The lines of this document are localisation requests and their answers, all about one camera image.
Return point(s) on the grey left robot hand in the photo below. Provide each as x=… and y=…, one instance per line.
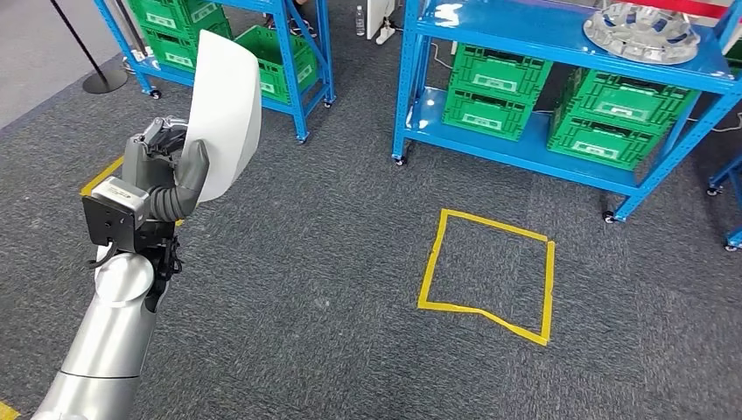
x=148, y=168

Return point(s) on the white curved plastic part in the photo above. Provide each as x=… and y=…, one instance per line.
x=226, y=104

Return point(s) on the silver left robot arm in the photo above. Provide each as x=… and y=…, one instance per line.
x=110, y=342

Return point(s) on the person's shoe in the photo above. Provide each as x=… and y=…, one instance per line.
x=304, y=28

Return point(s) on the clear water bottle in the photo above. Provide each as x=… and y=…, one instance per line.
x=360, y=23

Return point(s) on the white power strip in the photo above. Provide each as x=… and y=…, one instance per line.
x=385, y=35

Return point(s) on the white desk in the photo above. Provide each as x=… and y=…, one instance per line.
x=380, y=11

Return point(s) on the yellow floor tape square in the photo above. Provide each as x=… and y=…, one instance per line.
x=493, y=224

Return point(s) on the silver wheel cover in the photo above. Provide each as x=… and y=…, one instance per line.
x=637, y=43

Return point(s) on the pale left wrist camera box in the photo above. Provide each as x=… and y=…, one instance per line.
x=119, y=194

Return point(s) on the black stanchion post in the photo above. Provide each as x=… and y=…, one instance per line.
x=104, y=81

